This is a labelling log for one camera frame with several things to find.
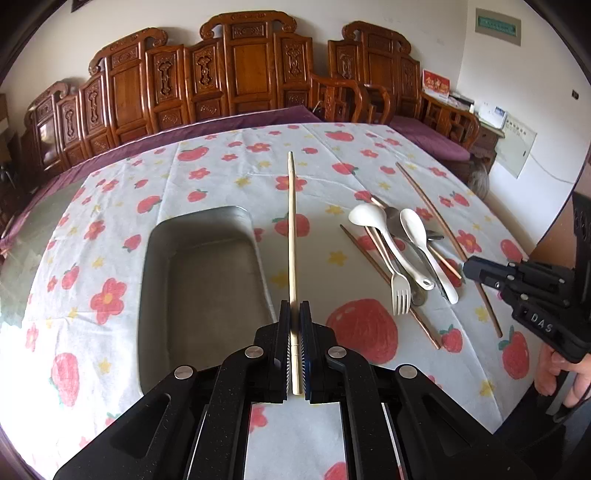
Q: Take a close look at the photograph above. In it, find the brown wooden chopstick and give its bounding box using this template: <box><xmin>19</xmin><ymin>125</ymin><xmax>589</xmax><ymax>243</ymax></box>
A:
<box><xmin>339</xmin><ymin>224</ymin><xmax>442</xmax><ymax>350</ymax></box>
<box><xmin>394</xmin><ymin>162</ymin><xmax>503</xmax><ymax>339</ymax></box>

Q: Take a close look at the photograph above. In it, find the white plastic spoon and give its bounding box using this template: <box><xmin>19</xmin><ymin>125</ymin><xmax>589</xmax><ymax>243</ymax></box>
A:
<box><xmin>399</xmin><ymin>208</ymin><xmax>459</xmax><ymax>305</ymax></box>
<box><xmin>349</xmin><ymin>203</ymin><xmax>435</xmax><ymax>291</ymax></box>

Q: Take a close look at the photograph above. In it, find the white plastic fork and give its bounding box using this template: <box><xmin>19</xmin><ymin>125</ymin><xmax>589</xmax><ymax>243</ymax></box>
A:
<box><xmin>375</xmin><ymin>230</ymin><xmax>412</xmax><ymax>315</ymax></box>

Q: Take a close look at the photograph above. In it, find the metal spoon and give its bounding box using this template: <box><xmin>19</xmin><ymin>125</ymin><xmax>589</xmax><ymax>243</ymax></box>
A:
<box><xmin>385</xmin><ymin>206</ymin><xmax>447</xmax><ymax>298</ymax></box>

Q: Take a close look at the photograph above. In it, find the person's right hand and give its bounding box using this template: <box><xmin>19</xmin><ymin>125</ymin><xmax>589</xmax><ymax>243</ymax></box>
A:
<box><xmin>534</xmin><ymin>343</ymin><xmax>591</xmax><ymax>409</ymax></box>

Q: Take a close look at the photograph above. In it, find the wooden side table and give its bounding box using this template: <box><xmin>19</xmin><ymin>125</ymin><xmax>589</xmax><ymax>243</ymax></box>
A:
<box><xmin>469</xmin><ymin>121</ymin><xmax>505</xmax><ymax>172</ymax></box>

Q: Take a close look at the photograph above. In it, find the strawberry flower tablecloth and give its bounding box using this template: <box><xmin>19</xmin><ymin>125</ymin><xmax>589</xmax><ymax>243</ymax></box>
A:
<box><xmin>1</xmin><ymin>124</ymin><xmax>540</xmax><ymax>479</ymax></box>

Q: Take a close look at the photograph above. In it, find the grey metal tray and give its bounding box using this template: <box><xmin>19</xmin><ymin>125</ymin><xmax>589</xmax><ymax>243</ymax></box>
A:
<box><xmin>137</xmin><ymin>206</ymin><xmax>276</xmax><ymax>391</ymax></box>

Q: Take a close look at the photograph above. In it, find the purple armchair cushion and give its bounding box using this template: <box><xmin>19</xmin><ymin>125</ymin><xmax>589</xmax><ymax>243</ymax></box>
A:
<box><xmin>390</xmin><ymin>116</ymin><xmax>470</xmax><ymax>162</ymax></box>

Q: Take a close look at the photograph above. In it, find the white telephone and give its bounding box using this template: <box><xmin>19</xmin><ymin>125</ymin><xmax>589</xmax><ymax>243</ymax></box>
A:
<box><xmin>478</xmin><ymin>102</ymin><xmax>507</xmax><ymax>130</ymax></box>

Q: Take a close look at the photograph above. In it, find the red card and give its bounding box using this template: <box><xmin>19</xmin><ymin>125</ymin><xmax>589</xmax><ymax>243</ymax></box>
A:
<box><xmin>422</xmin><ymin>69</ymin><xmax>451</xmax><ymax>100</ymax></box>

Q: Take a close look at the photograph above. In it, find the carved wooden armchair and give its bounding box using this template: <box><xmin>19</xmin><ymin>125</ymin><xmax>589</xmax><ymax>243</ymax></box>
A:
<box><xmin>328</xmin><ymin>21</ymin><xmax>480</xmax><ymax>149</ymax></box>

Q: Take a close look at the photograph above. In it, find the carved wooden sofa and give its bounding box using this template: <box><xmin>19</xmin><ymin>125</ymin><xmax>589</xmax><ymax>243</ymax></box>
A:
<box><xmin>21</xmin><ymin>10</ymin><xmax>370</xmax><ymax>186</ymax></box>

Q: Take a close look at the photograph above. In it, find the white wall panel box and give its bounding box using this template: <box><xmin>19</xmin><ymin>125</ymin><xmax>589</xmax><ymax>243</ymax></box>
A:
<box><xmin>496</xmin><ymin>114</ymin><xmax>537</xmax><ymax>178</ymax></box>

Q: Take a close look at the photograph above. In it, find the green wall sign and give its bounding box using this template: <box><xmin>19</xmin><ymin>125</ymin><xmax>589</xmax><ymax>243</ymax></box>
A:
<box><xmin>475</xmin><ymin>8</ymin><xmax>522</xmax><ymax>46</ymax></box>

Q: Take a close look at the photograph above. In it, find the framed wall painting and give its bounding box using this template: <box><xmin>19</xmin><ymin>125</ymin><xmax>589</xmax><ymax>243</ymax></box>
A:
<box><xmin>71</xmin><ymin>0</ymin><xmax>91</xmax><ymax>13</ymax></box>

